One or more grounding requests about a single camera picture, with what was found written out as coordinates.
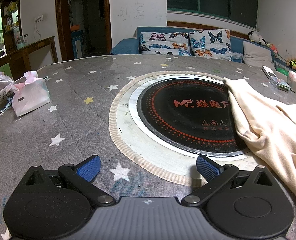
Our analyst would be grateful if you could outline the clear box colourful items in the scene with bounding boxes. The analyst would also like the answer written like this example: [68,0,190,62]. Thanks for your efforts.
[271,76,291,92]

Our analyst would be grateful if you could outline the right butterfly print pillow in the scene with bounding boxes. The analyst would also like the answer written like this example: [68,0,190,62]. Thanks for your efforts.
[189,29,232,61]

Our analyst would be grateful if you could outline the black round induction cooktop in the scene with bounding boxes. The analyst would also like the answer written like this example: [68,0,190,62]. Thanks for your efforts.
[136,77,247,157]

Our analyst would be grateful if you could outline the dark wooden door frame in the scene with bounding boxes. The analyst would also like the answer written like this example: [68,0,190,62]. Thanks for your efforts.
[55,0,112,61]

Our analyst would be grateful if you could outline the dark wooden console table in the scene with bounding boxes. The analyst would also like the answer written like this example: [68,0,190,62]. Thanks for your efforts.
[0,36,58,80]

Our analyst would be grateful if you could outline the black pen tool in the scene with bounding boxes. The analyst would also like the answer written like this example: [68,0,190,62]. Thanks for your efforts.
[0,97,13,115]

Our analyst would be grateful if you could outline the pink white tissue pack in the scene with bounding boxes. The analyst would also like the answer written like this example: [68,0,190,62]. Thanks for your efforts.
[8,70,51,116]

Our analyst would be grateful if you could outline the left butterfly print pillow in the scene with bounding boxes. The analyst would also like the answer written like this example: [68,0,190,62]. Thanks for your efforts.
[139,31,191,56]

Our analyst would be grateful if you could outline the grey plain cushion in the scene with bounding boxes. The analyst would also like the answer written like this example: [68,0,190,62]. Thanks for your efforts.
[243,41,274,68]

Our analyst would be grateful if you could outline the blue sofa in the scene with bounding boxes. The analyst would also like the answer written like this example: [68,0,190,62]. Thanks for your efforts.
[110,26,293,71]

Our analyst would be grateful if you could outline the butterfly print pillow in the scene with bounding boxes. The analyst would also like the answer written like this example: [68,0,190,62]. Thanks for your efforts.
[139,31,191,56]
[189,29,232,61]

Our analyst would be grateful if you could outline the white flat device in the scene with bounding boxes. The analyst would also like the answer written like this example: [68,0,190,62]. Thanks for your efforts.
[262,66,277,79]

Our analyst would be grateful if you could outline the black white plush toy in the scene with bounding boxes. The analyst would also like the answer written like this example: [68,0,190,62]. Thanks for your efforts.
[248,31,266,46]

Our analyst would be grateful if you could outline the cream beige garment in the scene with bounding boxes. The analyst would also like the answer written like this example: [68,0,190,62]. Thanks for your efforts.
[223,78,296,196]

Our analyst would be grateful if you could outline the wooden shelf cabinet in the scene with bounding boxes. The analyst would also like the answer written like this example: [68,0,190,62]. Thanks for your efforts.
[0,0,22,55]

